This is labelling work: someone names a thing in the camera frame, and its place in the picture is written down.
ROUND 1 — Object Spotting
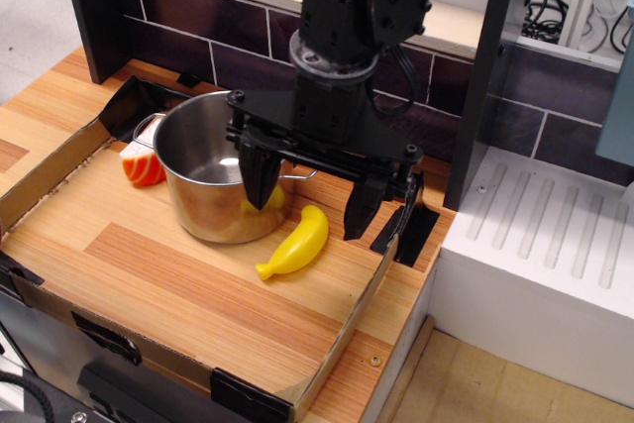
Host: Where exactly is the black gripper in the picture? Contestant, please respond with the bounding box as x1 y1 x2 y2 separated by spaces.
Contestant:
227 68 422 241

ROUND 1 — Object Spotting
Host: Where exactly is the stainless steel pot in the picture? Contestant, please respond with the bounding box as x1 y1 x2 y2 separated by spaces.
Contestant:
133 91 315 244

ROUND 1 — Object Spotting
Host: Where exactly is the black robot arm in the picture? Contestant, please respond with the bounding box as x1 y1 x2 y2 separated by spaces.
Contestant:
227 0 431 240

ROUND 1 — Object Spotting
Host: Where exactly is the cardboard fence with black tape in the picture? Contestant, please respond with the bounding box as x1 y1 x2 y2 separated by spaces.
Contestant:
1 73 429 422

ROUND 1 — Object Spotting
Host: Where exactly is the yellow toy banana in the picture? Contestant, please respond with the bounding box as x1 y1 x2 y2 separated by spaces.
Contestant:
255 205 329 280

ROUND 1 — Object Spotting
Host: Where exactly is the orange salmon sushi toy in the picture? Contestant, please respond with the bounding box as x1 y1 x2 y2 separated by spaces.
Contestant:
119 117 165 186

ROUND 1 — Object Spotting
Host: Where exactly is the dark brick backsplash shelf unit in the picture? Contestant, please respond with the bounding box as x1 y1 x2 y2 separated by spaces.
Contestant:
71 0 518 209

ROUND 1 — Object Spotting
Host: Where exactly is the brass screw in table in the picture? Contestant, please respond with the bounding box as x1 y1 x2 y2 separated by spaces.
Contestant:
368 356 382 368

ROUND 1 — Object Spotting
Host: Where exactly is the white toy sink drainboard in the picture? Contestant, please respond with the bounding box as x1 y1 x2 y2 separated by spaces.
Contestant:
429 148 633 406

